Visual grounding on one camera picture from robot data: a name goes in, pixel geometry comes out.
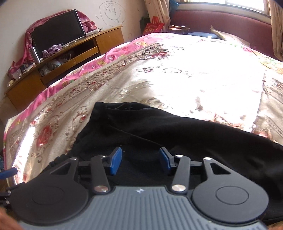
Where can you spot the bright window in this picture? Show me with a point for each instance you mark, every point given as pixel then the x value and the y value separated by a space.
pixel 256 5

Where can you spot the beige right curtain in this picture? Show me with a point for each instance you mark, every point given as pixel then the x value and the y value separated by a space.
pixel 276 23

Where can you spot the black flat screen TV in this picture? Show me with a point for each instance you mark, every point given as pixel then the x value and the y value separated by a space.
pixel 59 30

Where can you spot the steel thermos bottle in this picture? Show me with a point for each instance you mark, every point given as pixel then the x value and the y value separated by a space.
pixel 34 55

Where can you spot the beige curtain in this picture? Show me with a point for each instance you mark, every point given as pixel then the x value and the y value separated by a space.
pixel 276 23
pixel 160 9

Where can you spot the beige left curtain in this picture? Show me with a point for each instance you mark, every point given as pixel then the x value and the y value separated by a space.
pixel 160 9

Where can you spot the floral satin bedspread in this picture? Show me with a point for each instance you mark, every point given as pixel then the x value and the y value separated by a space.
pixel 189 76

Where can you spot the wooden TV cabinet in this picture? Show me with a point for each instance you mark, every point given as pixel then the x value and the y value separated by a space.
pixel 28 87

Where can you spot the black pants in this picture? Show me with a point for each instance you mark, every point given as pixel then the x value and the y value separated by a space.
pixel 141 131

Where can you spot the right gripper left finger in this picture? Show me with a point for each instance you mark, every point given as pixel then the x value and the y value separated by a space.
pixel 62 192

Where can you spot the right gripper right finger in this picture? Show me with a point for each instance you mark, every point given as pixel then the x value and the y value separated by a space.
pixel 215 190

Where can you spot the maroon padded bench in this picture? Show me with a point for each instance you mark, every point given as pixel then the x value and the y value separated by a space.
pixel 257 33

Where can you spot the pink cloth behind TV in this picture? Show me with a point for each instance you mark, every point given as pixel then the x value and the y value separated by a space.
pixel 87 26

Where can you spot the red gift bag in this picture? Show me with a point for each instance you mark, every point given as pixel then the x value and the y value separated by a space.
pixel 155 26

